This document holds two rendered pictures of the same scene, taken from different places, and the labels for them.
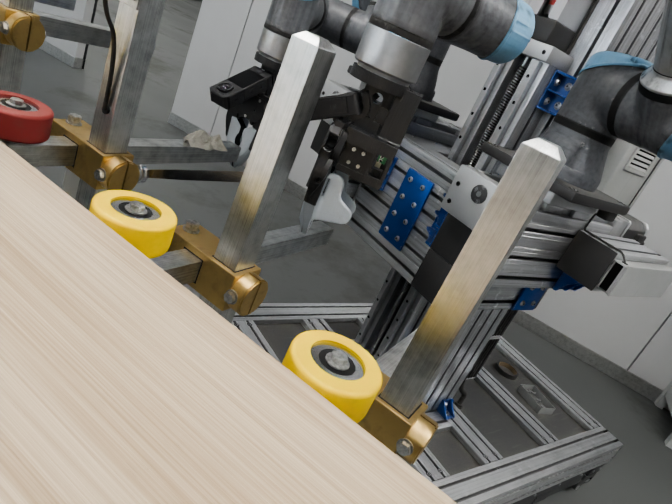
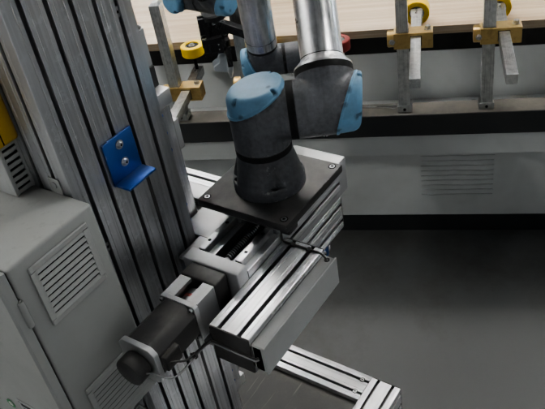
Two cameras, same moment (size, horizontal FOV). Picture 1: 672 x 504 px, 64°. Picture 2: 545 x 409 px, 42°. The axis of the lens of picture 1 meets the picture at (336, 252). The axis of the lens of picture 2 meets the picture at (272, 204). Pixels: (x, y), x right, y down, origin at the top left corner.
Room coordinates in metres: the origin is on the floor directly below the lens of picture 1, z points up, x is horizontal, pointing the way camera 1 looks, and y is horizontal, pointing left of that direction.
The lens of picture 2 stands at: (2.66, -0.14, 1.90)
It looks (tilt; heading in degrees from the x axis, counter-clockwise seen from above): 37 degrees down; 173
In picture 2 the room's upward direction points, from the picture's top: 10 degrees counter-clockwise
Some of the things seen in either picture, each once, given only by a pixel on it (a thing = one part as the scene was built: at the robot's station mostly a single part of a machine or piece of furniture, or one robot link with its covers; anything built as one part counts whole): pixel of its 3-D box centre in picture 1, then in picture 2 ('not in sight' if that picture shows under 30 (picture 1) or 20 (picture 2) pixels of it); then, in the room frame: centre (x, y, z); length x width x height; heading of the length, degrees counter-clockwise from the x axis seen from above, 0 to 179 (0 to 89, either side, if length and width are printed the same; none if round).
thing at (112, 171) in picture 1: (91, 156); not in sight; (0.67, 0.36, 0.84); 0.14 x 0.06 x 0.05; 67
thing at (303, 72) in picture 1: (241, 239); (245, 68); (0.57, 0.11, 0.87); 0.04 x 0.04 x 0.48; 67
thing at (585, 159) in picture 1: (571, 150); not in sight; (1.09, -0.33, 1.09); 0.15 x 0.15 x 0.10
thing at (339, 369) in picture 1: (314, 408); (195, 58); (0.37, -0.04, 0.85); 0.08 x 0.08 x 0.11
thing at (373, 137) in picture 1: (367, 127); (214, 33); (0.63, 0.03, 1.04); 0.09 x 0.08 x 0.12; 88
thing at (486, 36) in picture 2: not in sight; (496, 32); (0.87, 0.82, 0.94); 0.14 x 0.06 x 0.05; 67
